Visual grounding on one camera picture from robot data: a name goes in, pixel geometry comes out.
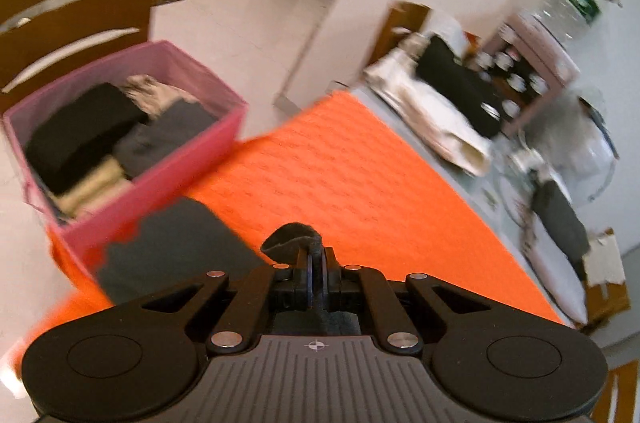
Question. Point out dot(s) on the orange floral table mat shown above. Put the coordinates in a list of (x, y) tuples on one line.
[(339, 169)]

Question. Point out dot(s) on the beige cloth on chair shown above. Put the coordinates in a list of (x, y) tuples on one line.
[(603, 264)]

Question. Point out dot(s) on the dark grey folded garment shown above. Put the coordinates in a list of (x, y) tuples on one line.
[(559, 219)]

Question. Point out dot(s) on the far left wooden chair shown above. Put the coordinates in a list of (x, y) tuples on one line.
[(403, 18)]

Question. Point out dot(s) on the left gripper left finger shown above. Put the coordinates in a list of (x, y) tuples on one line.
[(275, 300)]

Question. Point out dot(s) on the water bottle on cabinet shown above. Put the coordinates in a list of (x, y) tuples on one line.
[(571, 20)]

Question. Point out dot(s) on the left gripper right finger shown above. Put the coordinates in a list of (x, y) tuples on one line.
[(366, 292)]

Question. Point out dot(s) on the light grey folded garment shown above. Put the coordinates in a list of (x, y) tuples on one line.
[(554, 272)]

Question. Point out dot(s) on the black folded clothes stack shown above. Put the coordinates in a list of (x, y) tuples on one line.
[(475, 98)]

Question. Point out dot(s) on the dark grey sweatpants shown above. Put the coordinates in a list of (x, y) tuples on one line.
[(173, 245)]

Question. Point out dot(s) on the purple laundry basket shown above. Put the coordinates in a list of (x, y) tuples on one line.
[(108, 143)]

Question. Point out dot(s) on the plastic covered appliance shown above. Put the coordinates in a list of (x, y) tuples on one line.
[(575, 141)]

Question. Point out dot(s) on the near wooden chair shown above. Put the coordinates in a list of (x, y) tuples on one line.
[(619, 402)]

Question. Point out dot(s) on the wooden chair by basket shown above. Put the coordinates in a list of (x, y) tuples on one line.
[(43, 40)]

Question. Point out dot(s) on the wooden chair with bag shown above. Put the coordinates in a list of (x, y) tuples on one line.
[(603, 303)]

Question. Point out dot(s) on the white folded padded jacket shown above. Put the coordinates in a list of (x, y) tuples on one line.
[(431, 116)]

